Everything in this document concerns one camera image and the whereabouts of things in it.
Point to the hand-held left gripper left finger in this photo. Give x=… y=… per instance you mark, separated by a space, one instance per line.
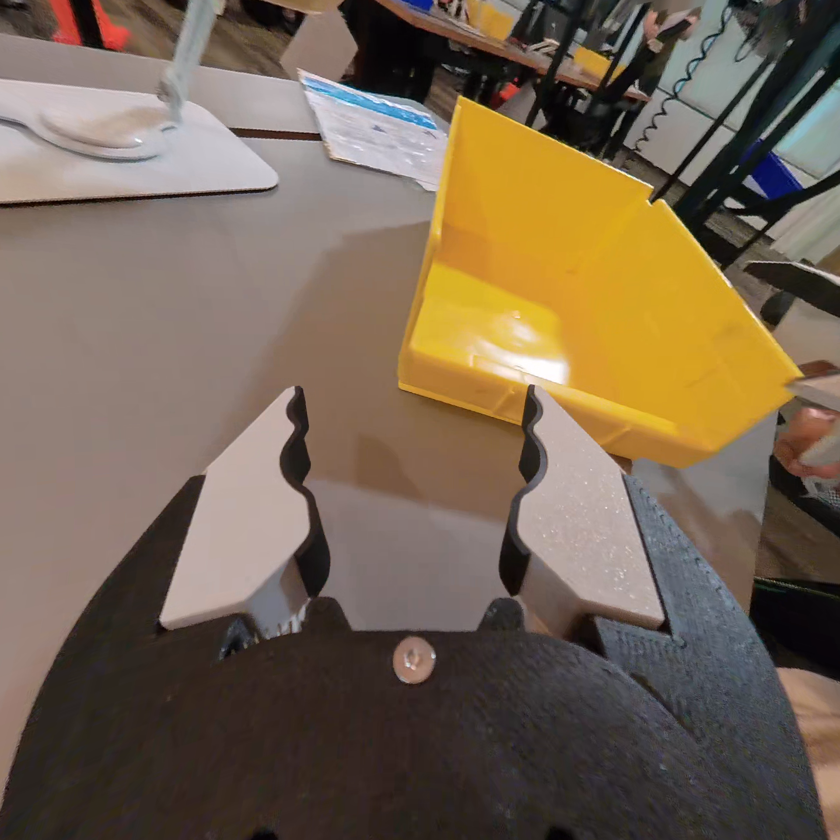
x=243 y=525

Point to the wooden-top black table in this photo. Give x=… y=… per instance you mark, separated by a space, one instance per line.
x=564 y=71

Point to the small yellow bin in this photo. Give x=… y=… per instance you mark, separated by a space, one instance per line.
x=594 y=62
x=489 y=16

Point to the person's beige trousers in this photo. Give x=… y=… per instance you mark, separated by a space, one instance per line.
x=820 y=754

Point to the grey upright panel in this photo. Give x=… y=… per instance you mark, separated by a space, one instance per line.
x=321 y=46

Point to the blue storage crate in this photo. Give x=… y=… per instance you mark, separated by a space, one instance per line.
x=774 y=174

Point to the black side table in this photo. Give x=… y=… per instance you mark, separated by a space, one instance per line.
x=787 y=282

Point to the black metal rack frame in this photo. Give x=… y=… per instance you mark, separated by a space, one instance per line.
x=702 y=207

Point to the yellow plastic bin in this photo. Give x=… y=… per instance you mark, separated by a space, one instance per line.
x=558 y=262

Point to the person's dark green jacket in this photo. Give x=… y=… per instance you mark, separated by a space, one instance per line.
x=800 y=623

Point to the orange plastic base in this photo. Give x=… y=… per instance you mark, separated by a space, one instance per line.
x=111 y=29

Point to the person's right hand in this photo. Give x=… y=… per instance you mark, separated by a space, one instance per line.
x=797 y=436

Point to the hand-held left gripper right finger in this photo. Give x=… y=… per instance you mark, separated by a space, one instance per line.
x=584 y=538

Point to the blue and white paper sheet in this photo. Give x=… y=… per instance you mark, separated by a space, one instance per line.
x=374 y=131

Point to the silver monitor stand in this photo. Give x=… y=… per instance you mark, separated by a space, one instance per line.
x=197 y=164

